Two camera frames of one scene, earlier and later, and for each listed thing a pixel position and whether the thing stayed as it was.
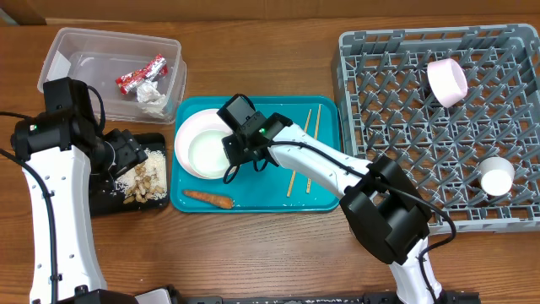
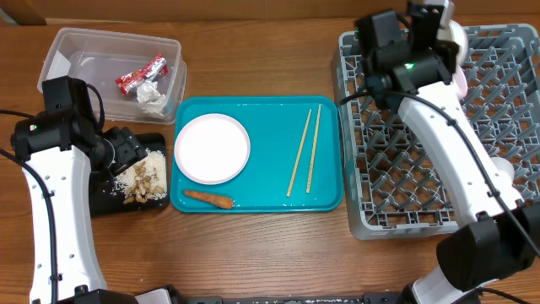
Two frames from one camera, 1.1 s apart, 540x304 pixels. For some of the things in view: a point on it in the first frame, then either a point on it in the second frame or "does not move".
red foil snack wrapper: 153,70 does not move
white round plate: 198,143 does not move
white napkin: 148,93 does not move
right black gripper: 236,157 → 447,51
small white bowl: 207,154 → 451,32
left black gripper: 130,152 does not move
